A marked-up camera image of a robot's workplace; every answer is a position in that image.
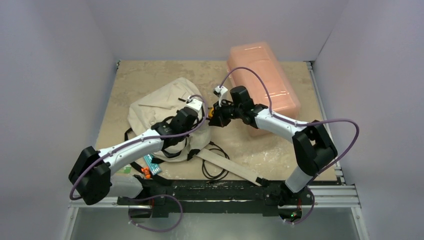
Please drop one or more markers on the yellow tape measure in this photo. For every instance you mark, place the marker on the yellow tape measure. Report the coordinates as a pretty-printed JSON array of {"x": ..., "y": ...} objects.
[{"x": 210, "y": 112}]

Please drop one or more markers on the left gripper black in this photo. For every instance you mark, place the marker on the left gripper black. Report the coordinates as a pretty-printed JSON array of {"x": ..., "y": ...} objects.
[{"x": 188, "y": 129}]

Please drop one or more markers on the beige backpack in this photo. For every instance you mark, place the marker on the beige backpack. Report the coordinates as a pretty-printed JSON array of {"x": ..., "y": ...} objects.
[{"x": 161, "y": 106}]

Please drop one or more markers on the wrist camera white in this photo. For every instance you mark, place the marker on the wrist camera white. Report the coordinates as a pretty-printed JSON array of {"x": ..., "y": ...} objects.
[
  {"x": 195, "y": 104},
  {"x": 221, "y": 92}
]

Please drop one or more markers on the orange small clip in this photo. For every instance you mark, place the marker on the orange small clip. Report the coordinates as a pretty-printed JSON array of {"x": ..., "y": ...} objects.
[{"x": 146, "y": 172}]

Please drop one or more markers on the black aluminium base frame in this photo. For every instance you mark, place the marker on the black aluminium base frame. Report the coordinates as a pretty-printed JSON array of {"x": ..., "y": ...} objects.
[{"x": 226, "y": 197}]

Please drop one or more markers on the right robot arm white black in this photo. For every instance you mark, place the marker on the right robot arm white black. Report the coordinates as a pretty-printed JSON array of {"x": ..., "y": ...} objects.
[{"x": 312, "y": 144}]

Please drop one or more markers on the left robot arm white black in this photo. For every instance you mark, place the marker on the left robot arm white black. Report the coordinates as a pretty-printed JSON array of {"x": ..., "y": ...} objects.
[{"x": 91, "y": 175}]

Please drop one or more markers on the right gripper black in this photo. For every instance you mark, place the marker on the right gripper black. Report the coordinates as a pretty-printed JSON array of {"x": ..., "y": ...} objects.
[{"x": 219, "y": 115}]

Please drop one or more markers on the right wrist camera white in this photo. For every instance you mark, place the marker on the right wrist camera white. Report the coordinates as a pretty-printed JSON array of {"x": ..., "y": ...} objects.
[{"x": 221, "y": 92}]

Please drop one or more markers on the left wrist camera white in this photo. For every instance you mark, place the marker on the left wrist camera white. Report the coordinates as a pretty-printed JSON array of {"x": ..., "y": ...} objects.
[{"x": 195, "y": 104}]

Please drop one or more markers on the banana toy card pack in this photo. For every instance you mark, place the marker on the banana toy card pack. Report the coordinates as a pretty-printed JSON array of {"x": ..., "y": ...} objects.
[{"x": 126, "y": 169}]

